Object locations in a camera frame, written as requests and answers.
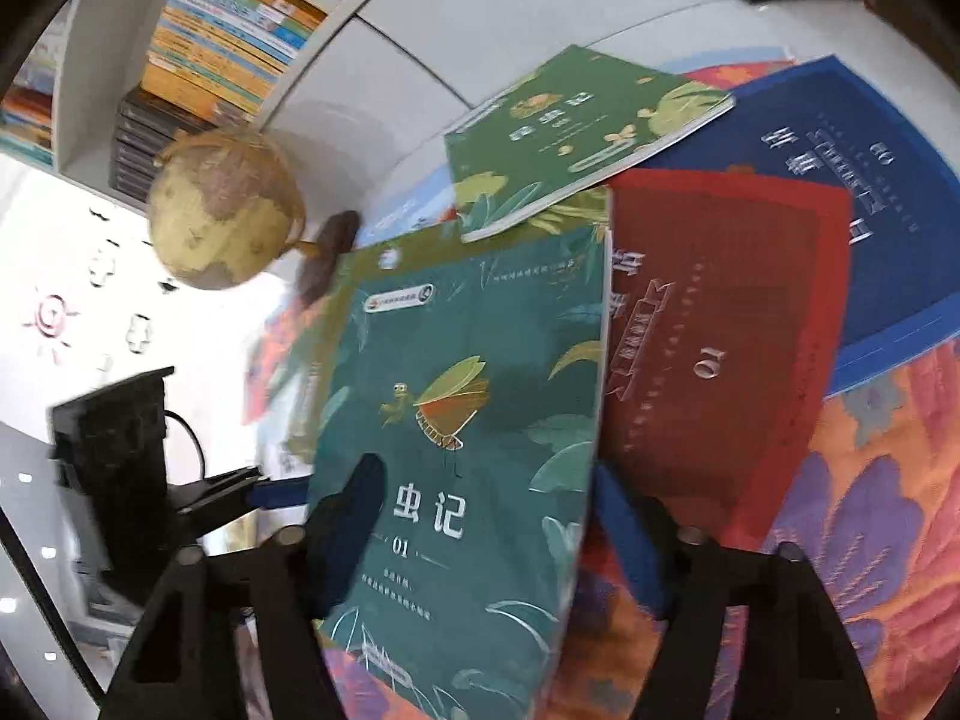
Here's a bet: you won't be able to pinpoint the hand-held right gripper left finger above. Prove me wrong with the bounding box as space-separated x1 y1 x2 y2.
101 452 392 720

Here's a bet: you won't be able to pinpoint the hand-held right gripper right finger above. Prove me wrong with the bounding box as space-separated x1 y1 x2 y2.
592 461 878 720

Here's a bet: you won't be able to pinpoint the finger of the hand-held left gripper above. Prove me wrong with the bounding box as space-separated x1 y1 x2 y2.
176 467 312 539

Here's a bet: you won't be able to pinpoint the teal insect cover book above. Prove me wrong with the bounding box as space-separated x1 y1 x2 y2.
309 199 614 720

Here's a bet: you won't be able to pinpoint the red cover book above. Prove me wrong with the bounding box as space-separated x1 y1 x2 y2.
598 169 856 550

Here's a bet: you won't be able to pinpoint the green frog cover book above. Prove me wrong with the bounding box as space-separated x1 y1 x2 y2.
445 45 736 243

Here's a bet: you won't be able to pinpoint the blue book with white lettering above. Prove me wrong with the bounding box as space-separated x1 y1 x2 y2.
637 55 960 396

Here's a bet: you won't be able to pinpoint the stack of black books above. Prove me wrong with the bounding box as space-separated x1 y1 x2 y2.
109 86 215 203

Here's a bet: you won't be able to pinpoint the row of colourful books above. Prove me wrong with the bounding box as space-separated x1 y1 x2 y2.
0 15 70 167

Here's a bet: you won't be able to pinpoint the stack of orange spine books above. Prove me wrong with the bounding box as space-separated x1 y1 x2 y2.
141 0 329 121

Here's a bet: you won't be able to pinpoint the floral orange table mat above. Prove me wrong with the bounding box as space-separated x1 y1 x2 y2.
244 45 960 720

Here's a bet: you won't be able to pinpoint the yellow globe on wooden base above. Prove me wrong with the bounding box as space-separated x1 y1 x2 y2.
145 130 362 310

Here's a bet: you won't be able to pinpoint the pale blue cover book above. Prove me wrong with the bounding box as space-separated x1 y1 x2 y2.
360 172 460 242

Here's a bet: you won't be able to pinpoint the white bookshelf cabinet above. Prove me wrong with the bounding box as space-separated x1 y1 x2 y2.
0 0 751 256

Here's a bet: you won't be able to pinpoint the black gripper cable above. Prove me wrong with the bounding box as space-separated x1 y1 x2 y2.
161 407 209 490

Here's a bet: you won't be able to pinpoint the sun wall sticker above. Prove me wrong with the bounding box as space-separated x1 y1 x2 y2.
24 285 82 365

